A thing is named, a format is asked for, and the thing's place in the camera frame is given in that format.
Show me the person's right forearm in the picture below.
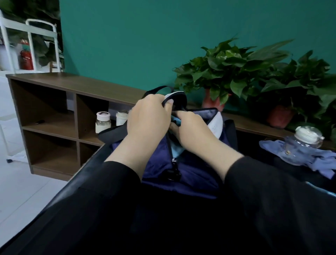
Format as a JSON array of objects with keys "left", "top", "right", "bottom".
[{"left": 202, "top": 139, "right": 336, "bottom": 255}]

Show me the wooden shelf cabinet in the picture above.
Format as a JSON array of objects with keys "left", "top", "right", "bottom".
[{"left": 6, "top": 73, "right": 295, "bottom": 182}]

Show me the person's left forearm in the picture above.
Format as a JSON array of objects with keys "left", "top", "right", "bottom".
[{"left": 0, "top": 134, "right": 161, "bottom": 255}]

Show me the clear bottle silver cap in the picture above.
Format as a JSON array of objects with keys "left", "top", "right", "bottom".
[{"left": 280, "top": 125, "right": 325, "bottom": 166}]

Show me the person's left hand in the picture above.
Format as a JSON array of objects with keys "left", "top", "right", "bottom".
[{"left": 126, "top": 94, "right": 175, "bottom": 153}]

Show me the small white-lidded jar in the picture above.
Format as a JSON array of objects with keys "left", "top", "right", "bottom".
[{"left": 95, "top": 111, "right": 112, "bottom": 134}]

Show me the purple cloth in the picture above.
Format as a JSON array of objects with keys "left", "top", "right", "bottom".
[{"left": 259, "top": 139, "right": 336, "bottom": 180}]

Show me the white wheeled cart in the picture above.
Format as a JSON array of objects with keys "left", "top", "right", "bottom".
[{"left": 0, "top": 11, "right": 63, "bottom": 164}]

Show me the person's right hand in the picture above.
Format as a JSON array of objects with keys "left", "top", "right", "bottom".
[{"left": 169, "top": 109, "right": 224, "bottom": 156}]

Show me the green plant in red pot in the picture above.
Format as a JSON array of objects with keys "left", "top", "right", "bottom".
[
  {"left": 260, "top": 50, "right": 336, "bottom": 138},
  {"left": 173, "top": 37, "right": 295, "bottom": 112}
]

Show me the black leather bench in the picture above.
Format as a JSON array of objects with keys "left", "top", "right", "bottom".
[{"left": 0, "top": 118, "right": 336, "bottom": 255}]

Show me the navy blue bag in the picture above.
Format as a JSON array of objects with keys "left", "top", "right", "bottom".
[{"left": 97, "top": 85, "right": 239, "bottom": 199}]

